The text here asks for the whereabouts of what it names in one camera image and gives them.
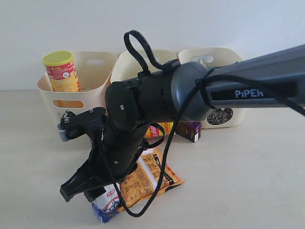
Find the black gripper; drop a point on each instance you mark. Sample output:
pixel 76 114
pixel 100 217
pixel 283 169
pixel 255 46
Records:
pixel 99 170

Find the white blue milk carton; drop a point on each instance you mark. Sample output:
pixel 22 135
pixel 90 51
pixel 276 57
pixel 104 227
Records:
pixel 105 207

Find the orange noodle packet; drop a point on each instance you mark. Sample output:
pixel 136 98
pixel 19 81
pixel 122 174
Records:
pixel 141 183

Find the pink Lays chips can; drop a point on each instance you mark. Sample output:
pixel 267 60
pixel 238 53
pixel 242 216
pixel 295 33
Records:
pixel 153 131

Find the purple small box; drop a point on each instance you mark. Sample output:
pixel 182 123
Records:
pixel 189 130

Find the yellow chips can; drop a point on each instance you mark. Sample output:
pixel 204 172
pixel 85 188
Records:
pixel 61 71

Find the blue black noodle packet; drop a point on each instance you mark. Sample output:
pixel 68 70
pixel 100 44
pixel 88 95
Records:
pixel 202 62

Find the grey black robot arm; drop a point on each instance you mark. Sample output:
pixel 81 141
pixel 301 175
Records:
pixel 178 92

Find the cream bin triangle mark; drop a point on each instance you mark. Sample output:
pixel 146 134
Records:
pixel 94 71

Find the cream bin square mark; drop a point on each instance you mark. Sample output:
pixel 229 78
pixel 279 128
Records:
pixel 127 67

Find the cream bin circle mark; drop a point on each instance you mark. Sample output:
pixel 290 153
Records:
pixel 216 57

